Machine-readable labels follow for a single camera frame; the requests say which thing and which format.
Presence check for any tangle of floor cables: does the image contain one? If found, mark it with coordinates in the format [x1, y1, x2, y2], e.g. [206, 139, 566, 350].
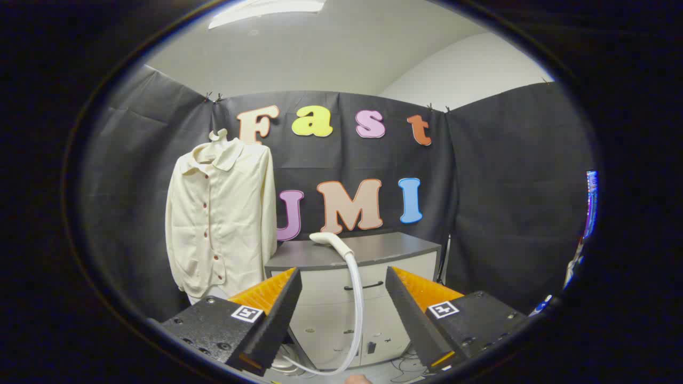
[391, 349, 428, 382]

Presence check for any ceiling light panel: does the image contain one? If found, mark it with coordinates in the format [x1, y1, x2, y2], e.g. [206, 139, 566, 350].
[208, 0, 326, 30]

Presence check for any cream button shirt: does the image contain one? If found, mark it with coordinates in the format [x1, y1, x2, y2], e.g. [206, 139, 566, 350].
[165, 138, 278, 300]

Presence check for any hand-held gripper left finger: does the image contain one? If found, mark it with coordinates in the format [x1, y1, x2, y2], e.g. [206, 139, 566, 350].
[160, 267, 303, 377]

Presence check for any white garment steamer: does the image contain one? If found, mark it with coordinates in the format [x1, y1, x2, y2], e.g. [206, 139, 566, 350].
[269, 232, 366, 377]

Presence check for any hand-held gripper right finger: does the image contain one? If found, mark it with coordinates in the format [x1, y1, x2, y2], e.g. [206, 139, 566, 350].
[385, 266, 529, 374]

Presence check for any white cabinet with grey top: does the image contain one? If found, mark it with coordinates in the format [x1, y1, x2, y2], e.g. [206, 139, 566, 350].
[264, 232, 443, 370]

